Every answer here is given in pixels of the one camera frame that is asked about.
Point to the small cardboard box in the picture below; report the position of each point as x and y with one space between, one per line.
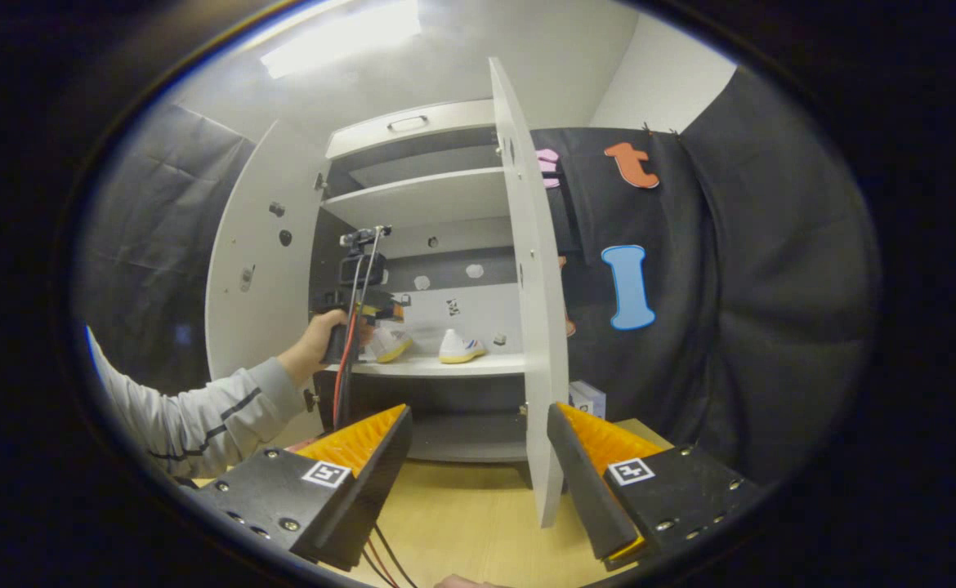
588 400

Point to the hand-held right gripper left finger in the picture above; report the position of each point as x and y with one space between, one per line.
376 482

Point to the ceiling light panel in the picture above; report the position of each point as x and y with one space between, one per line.
339 37

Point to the white cabinet shelf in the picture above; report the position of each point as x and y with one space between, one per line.
429 366
421 196

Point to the white striped canvas shoe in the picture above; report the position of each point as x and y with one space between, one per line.
392 347
460 349

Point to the beige cabinet drawer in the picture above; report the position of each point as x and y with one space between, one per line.
445 122

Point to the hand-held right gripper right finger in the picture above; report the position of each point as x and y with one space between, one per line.
584 482

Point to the shoe cabinet door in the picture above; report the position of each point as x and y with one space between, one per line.
539 327
257 245

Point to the black backdrop cloth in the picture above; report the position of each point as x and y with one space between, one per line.
756 286
159 229

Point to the white grey shoe cabinet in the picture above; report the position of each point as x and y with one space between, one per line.
421 196

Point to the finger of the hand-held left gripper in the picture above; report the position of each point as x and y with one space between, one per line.
384 312

